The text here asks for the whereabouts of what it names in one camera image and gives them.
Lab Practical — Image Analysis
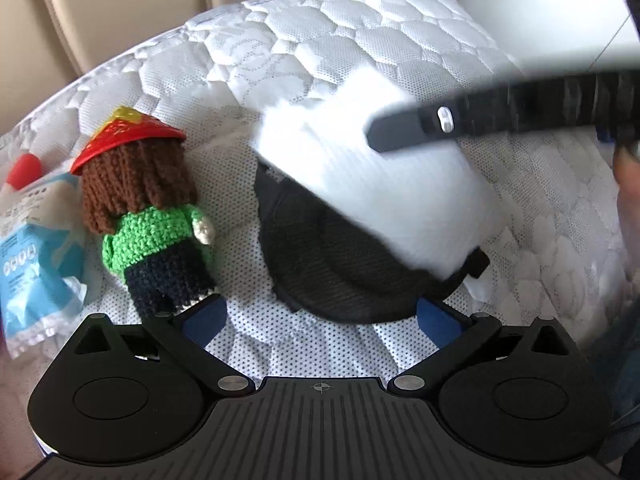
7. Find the beige padded headboard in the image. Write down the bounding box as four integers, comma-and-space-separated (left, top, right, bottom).
0, 0, 413, 136

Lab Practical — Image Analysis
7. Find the person's leg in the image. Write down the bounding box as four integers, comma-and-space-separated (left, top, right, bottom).
590, 305, 640, 461

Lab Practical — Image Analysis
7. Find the red white plush rocket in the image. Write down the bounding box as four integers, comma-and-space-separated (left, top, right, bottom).
6, 154, 42, 192

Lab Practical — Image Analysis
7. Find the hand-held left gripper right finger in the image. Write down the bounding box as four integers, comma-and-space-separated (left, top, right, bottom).
389, 297, 576, 395

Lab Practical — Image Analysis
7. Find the white quilted mattress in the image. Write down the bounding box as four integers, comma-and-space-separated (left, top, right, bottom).
0, 0, 631, 381

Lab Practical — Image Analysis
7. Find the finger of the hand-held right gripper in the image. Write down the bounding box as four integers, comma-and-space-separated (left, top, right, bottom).
366, 71, 640, 154

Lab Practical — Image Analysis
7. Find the blue wet wipe packet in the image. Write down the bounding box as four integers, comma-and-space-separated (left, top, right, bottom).
0, 170, 88, 361

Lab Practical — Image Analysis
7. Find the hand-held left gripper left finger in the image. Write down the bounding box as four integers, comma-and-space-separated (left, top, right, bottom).
67, 294, 255, 395

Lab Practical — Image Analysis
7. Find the crochet doll with red hat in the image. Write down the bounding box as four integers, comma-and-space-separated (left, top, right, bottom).
70, 105, 217, 320

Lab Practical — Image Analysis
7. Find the person's right hand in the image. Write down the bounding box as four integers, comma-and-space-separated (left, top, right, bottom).
614, 140, 640, 211

